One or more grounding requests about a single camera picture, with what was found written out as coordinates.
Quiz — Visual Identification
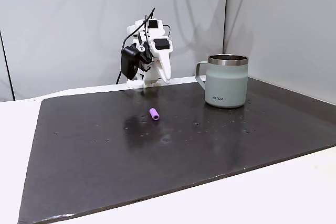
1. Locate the grey-green steel-rimmed mug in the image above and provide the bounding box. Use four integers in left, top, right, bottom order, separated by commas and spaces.
195, 54, 249, 109

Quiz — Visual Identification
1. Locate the thin black cord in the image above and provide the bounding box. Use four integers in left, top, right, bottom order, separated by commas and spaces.
0, 30, 16, 101

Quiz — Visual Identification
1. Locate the purple pen grip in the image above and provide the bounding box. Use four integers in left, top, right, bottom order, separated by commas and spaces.
149, 107, 161, 121

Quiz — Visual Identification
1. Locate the dark grey work mat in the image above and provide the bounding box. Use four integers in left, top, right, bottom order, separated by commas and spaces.
17, 76, 336, 224

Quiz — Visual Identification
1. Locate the black oval camera box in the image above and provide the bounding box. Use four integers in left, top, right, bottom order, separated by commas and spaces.
120, 45, 153, 80

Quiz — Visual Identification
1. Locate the black camera cable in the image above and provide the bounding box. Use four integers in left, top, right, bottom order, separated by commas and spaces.
115, 8, 156, 85

